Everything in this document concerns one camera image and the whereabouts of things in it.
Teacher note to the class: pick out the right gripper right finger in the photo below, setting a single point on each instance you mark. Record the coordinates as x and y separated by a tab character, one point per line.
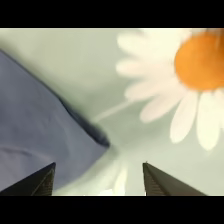
160	185

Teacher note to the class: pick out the blue shirt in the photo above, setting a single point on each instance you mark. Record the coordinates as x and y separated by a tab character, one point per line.
36	120

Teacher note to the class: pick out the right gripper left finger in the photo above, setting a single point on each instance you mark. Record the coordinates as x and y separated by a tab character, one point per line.
38	185

